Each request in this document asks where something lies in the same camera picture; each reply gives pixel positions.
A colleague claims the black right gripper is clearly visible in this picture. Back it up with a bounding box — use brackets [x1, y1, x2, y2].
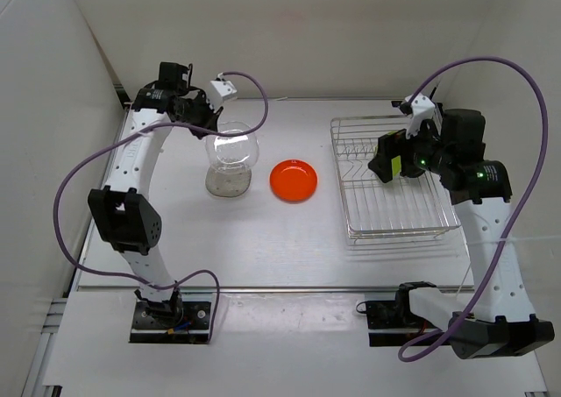
[368, 116, 453, 183]

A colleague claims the lime green plastic plate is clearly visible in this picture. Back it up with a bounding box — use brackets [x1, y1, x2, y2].
[391, 155, 401, 178]

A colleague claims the clear glass plate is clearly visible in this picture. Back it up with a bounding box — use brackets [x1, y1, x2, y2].
[205, 121, 259, 174]

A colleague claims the orange plastic plate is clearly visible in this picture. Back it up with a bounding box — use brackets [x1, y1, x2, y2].
[269, 160, 318, 203]

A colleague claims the smoky grey glass plate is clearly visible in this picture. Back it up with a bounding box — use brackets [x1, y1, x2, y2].
[205, 167, 252, 198]

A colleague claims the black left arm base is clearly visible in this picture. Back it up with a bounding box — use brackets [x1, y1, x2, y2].
[129, 301, 214, 344]

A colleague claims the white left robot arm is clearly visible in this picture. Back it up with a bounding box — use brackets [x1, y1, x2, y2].
[88, 62, 218, 327]

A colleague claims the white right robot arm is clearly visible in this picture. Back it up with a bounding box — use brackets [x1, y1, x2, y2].
[368, 109, 555, 359]

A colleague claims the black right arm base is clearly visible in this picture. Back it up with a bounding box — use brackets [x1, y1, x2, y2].
[355, 301, 437, 348]

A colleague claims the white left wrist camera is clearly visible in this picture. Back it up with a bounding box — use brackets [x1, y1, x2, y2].
[206, 75, 238, 110]

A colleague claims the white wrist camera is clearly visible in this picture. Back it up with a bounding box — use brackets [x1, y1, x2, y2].
[399, 94, 437, 138]
[206, 75, 238, 110]

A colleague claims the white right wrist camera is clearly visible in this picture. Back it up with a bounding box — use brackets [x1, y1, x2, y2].
[399, 94, 437, 138]

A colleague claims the metal wire dish rack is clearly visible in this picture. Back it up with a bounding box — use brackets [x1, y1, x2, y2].
[330, 116, 460, 245]

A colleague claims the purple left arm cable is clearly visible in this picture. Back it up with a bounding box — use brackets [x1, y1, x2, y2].
[53, 70, 269, 344]

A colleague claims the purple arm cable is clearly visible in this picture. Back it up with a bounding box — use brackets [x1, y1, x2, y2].
[53, 70, 269, 344]
[397, 56, 549, 363]

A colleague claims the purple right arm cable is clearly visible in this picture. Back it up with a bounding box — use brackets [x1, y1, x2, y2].
[397, 56, 549, 363]

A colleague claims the aluminium frame rail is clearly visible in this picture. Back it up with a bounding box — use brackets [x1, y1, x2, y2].
[21, 298, 67, 397]

